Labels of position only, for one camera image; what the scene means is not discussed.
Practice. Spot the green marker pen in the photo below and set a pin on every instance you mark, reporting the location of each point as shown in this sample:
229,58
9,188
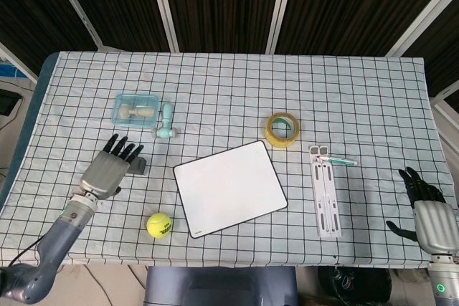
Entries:
340,161

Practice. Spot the left robot hand grey black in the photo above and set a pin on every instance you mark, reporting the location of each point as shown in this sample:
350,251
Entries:
104,173

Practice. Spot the right robot hand grey black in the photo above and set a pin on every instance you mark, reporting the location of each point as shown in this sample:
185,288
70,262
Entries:
435,227

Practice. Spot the white black checkered tablecloth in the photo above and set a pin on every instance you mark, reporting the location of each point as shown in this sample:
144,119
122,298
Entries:
229,87

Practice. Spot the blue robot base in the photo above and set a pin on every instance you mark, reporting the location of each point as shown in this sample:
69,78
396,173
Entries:
222,284

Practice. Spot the white partition frame post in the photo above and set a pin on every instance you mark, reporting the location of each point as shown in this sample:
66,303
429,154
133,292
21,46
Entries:
163,5
426,19
18,63
444,100
73,1
280,5

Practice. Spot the white drawing board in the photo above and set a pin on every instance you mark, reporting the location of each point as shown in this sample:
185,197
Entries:
229,187

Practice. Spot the grey board eraser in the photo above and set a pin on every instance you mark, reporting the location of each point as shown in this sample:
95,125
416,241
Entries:
139,167

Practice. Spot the yellow tennis ball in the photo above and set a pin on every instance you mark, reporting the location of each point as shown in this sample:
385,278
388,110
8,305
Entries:
159,225

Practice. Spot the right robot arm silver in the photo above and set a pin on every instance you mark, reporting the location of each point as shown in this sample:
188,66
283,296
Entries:
444,281

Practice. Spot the dark slatted partition panel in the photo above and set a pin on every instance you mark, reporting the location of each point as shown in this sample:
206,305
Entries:
114,1
351,5
444,55
28,8
222,5

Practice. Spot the white folding stand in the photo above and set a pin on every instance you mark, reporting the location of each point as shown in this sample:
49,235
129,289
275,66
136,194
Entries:
328,213

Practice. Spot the black bag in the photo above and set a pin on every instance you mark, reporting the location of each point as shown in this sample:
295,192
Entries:
358,284

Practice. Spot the beige wooden stamp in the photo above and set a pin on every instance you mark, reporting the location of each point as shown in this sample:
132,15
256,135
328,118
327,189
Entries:
143,112

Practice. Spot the left robot arm blue grey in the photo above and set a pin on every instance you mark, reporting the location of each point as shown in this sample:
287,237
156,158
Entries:
57,241

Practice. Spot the clear container teal lid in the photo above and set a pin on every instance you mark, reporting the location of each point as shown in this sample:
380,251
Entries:
123,121

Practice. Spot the yellow tape roll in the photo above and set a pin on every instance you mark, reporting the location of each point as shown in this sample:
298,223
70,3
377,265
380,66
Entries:
274,137

